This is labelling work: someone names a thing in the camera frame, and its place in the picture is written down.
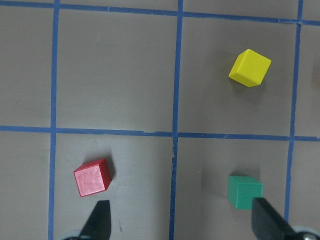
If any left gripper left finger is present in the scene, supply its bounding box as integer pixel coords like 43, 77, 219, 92
78, 200, 112, 240

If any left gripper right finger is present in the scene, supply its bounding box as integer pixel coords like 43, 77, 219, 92
251, 197, 297, 240

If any red wooden block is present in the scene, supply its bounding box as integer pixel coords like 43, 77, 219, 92
73, 158, 112, 197

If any green wooden block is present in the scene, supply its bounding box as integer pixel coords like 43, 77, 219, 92
227, 175, 264, 210

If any yellow wooden block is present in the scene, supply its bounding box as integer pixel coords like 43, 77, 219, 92
228, 49, 272, 88

